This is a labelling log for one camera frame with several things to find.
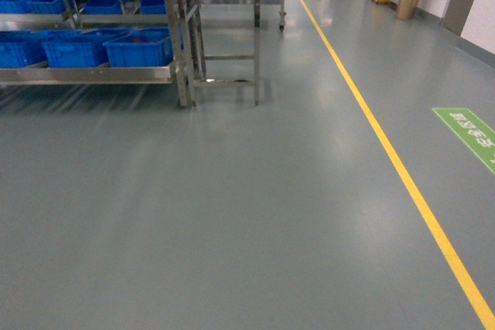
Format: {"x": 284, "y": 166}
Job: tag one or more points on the small stainless steel table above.
{"x": 222, "y": 40}

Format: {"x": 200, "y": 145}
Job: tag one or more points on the blue plastic bin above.
{"x": 24, "y": 48}
{"x": 83, "y": 51}

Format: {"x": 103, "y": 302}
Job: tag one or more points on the blue bin with red wrap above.
{"x": 150, "y": 47}

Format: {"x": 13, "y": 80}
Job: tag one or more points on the stainless steel shelf rack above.
{"x": 88, "y": 15}

